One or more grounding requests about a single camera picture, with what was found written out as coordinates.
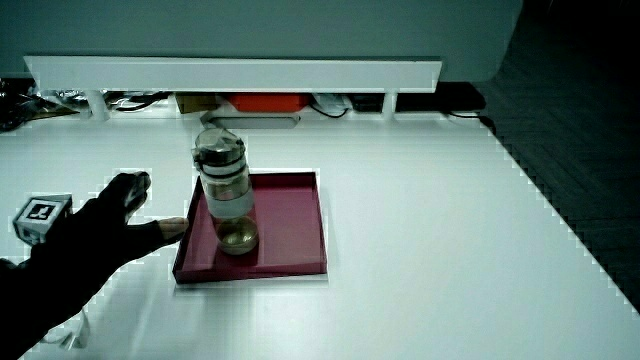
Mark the white desk shelf riser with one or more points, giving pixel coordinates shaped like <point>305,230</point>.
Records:
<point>225,75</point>

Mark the shiny foil clutter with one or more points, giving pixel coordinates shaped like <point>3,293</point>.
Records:
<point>22,107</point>

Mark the brown cardboard box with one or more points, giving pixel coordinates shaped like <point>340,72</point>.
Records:
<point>195,102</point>

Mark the person's left forearm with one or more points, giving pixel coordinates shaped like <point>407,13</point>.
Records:
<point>25,305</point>

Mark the orange box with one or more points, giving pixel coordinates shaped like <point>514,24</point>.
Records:
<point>267,102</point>

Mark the person's left hand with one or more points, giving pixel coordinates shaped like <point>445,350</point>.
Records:
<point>85,240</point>

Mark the clear bottle with grey lid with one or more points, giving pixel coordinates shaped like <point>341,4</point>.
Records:
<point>227,200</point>

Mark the small black box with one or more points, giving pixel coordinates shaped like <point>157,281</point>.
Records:
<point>367,102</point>

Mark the red tray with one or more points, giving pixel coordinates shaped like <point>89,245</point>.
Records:
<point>292,225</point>

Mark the white plastic bag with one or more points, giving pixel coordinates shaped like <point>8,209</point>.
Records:
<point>334,101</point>

